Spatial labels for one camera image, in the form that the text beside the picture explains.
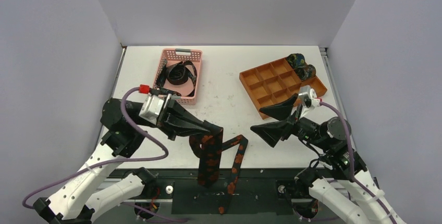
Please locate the rolled dark floral tie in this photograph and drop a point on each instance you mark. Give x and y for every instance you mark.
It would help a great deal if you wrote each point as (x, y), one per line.
(305, 72)

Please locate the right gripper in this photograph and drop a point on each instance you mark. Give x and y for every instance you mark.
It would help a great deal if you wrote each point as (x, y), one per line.
(294, 122)

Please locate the orange divided tray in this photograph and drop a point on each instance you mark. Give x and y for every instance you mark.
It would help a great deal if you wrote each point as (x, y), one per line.
(275, 82)

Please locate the rolled blue green tie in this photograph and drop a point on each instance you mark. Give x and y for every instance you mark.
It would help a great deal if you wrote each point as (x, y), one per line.
(296, 60)

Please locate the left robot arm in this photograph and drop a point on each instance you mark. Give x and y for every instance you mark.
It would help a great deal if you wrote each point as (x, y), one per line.
(79, 199)

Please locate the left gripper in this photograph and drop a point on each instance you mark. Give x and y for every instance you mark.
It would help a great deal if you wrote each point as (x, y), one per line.
(177, 120)

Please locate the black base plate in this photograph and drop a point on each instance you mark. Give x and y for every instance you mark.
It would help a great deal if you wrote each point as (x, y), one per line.
(257, 191)

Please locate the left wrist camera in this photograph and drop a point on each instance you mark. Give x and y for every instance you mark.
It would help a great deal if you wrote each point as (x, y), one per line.
(152, 108)

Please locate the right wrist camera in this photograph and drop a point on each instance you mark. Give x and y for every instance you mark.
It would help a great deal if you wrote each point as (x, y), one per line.
(308, 97)

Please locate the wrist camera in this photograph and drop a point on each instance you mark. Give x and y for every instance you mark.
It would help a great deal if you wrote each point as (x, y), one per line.
(152, 108)
(308, 97)

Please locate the dark tie in basket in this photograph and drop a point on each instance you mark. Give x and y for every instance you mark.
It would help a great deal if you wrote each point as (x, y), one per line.
(177, 74)

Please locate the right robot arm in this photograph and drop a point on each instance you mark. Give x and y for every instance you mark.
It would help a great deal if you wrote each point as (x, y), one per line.
(366, 202)

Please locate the black orange floral tie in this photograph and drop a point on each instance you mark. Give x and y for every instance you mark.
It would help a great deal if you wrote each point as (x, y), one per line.
(208, 149)

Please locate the pink plastic basket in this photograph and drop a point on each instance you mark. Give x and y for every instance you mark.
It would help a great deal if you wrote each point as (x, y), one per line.
(170, 56)

